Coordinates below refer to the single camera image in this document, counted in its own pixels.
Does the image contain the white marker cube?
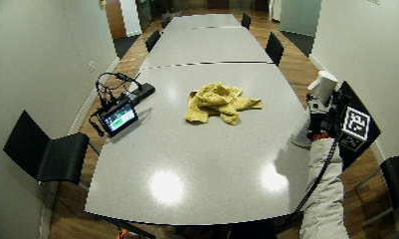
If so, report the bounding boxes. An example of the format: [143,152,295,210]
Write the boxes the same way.
[337,106,372,152]

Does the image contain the yellow crumpled towel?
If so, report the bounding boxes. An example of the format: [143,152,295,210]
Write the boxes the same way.
[185,81,263,126]

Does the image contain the black rectangular device box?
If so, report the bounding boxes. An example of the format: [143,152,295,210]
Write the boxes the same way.
[126,83,157,104]

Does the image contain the small black monitor screen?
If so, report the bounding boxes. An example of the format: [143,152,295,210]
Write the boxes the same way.
[96,100,141,138]

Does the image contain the brown wooden door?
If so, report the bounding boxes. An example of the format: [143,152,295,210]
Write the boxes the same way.
[103,0,129,40]

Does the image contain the white cylindrical glove mount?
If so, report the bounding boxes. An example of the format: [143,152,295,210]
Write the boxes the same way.
[305,70,340,107]

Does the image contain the black glove cable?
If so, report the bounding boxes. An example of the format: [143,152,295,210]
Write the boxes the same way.
[272,138,340,230]

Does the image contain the black tangled cables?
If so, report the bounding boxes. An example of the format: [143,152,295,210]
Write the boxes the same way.
[88,71,145,137]

